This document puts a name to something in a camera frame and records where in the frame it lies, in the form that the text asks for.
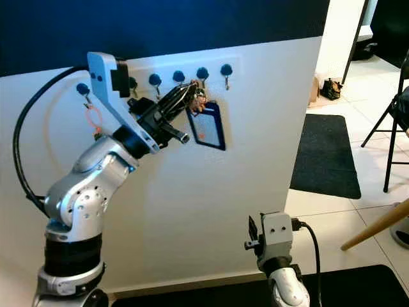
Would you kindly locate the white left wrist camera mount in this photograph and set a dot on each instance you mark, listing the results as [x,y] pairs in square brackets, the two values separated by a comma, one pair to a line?
[105,89]

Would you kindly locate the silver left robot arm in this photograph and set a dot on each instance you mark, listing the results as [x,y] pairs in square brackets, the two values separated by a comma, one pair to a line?
[86,192]

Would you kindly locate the wooden stick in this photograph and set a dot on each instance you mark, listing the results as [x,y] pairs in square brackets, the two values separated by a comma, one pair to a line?
[377,225]

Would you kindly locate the large black floor mat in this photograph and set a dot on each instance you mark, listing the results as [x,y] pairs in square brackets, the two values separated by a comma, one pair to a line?
[230,291]

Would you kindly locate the blue card holder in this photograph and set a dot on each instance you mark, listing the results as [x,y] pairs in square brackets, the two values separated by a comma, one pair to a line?
[221,125]

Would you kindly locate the white card with orange logo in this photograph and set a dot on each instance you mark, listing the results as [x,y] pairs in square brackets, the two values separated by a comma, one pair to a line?
[206,131]

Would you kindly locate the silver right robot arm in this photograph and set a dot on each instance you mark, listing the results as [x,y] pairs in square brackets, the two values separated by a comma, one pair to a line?
[289,288]

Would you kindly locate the blue knob wall hook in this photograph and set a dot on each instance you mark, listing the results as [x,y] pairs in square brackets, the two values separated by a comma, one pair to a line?
[82,88]
[154,78]
[202,72]
[133,82]
[178,76]
[226,68]

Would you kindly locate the black folding chair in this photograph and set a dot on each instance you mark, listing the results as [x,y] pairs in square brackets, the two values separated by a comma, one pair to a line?
[399,105]

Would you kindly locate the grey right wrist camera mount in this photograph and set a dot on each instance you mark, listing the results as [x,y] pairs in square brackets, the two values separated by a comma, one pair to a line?
[278,233]

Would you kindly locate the thin black pole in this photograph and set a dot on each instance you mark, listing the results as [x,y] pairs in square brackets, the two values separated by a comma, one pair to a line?
[356,41]

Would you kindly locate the grey round floor object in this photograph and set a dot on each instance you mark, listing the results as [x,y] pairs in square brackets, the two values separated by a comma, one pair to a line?
[401,235]

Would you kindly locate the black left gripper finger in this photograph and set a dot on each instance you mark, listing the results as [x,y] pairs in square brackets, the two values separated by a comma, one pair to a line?
[176,91]
[182,105]

